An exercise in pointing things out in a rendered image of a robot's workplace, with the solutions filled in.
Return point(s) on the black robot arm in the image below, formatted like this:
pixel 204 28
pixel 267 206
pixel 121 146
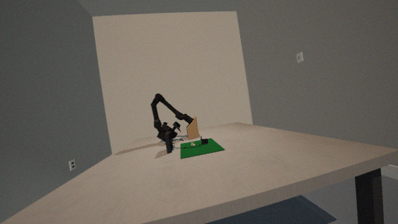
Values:
pixel 157 123

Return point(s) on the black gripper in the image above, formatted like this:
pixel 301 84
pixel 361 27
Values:
pixel 168 129

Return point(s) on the green circuit board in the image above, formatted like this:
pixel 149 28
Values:
pixel 201 149

